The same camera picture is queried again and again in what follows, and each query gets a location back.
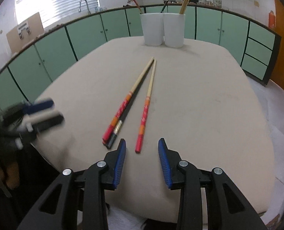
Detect black chopstick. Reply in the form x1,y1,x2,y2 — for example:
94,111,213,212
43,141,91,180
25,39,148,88
102,86,142,150

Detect red-ended wooden chopstick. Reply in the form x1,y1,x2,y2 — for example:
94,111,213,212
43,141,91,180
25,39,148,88
135,60,156,154
102,57,154,144

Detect black spoon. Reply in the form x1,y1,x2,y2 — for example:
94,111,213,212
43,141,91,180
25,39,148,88
160,0,170,13

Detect plain wooden chopstick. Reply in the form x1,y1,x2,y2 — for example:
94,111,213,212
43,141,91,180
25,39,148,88
179,0,190,15

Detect green lower kitchen cabinets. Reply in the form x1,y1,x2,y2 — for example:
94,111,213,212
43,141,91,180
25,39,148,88
0,5,281,111

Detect kitchen faucet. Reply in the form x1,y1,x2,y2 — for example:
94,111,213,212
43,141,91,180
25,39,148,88
78,0,91,15

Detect cardboard box with picture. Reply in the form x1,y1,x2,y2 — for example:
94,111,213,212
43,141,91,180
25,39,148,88
6,12,44,54

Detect beige tablecloth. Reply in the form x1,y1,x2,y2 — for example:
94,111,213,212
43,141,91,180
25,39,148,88
35,37,275,222

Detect white twin utensil holder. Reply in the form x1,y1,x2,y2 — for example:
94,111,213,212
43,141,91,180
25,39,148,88
140,13,186,48

